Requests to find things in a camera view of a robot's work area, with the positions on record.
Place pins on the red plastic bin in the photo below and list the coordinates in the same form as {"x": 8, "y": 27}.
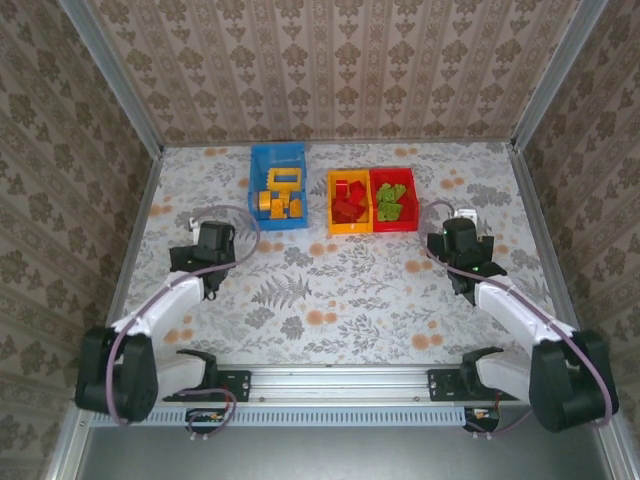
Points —
{"x": 395, "y": 227}

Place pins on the yellow lego brick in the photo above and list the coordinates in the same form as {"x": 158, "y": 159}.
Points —
{"x": 281, "y": 214}

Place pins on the long green lego brick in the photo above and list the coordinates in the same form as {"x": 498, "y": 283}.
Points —
{"x": 390, "y": 215}
{"x": 386, "y": 206}

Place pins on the light green lego brick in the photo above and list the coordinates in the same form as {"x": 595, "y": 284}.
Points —
{"x": 398, "y": 192}

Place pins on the long orange lego brick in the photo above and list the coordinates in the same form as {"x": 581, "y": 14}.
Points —
{"x": 287, "y": 195}

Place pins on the yellow lego window frame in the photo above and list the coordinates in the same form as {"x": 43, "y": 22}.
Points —
{"x": 287, "y": 188}

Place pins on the blue plastic bin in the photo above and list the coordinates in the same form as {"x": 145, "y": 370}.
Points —
{"x": 277, "y": 157}

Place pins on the yellow plastic bin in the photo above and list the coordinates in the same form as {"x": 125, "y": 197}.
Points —
{"x": 350, "y": 227}

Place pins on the small red lego brick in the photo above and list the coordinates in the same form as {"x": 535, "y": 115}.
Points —
{"x": 341, "y": 186}
{"x": 351, "y": 200}

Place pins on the long red lego brick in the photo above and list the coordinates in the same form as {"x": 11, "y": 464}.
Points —
{"x": 340, "y": 216}

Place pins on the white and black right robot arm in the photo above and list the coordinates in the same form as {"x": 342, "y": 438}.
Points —
{"x": 515, "y": 315}

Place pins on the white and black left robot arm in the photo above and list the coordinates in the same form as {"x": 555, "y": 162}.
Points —
{"x": 165, "y": 305}

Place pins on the floral patterned table cover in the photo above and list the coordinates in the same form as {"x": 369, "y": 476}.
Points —
{"x": 350, "y": 280}

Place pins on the black connector with orange plug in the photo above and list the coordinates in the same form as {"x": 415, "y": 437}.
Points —
{"x": 200, "y": 417}
{"x": 475, "y": 424}

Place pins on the grey metal sheet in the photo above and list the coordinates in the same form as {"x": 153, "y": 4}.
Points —
{"x": 350, "y": 455}

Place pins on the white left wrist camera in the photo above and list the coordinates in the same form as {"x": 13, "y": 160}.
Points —
{"x": 194, "y": 223}

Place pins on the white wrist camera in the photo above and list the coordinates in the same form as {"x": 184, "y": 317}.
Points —
{"x": 194, "y": 223}
{"x": 466, "y": 214}

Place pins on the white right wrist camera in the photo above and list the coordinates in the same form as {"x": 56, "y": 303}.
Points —
{"x": 466, "y": 214}

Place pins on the aluminium table side rail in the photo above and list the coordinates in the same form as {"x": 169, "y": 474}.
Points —
{"x": 529, "y": 200}
{"x": 145, "y": 200}

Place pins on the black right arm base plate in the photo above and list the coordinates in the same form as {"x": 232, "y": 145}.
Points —
{"x": 442, "y": 385}

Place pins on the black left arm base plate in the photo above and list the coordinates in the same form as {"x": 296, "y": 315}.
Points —
{"x": 235, "y": 385}

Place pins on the aluminium frame post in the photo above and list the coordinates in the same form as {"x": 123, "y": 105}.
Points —
{"x": 115, "y": 75}
{"x": 555, "y": 80}

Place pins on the aluminium mounting rail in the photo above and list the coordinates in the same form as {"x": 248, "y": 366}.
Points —
{"x": 340, "y": 382}

